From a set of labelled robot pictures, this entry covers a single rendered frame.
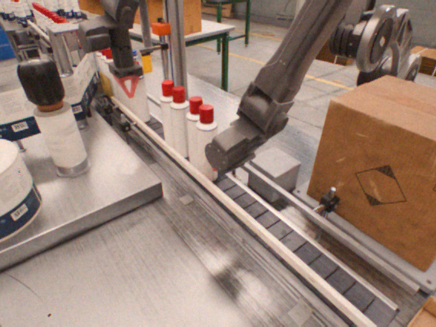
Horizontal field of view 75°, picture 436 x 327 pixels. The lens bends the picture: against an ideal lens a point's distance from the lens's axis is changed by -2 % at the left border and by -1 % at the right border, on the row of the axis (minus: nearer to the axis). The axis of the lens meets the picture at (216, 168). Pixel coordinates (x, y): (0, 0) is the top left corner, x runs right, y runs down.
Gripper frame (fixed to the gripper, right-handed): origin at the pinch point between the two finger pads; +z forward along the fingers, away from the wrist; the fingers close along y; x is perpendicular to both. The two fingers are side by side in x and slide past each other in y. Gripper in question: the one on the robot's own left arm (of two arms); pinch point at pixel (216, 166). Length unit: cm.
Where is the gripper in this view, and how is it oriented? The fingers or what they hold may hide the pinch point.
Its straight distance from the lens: 71.8
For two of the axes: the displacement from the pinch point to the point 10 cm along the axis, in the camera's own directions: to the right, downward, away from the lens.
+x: 4.7, 8.7, -1.3
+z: -3.9, 3.4, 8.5
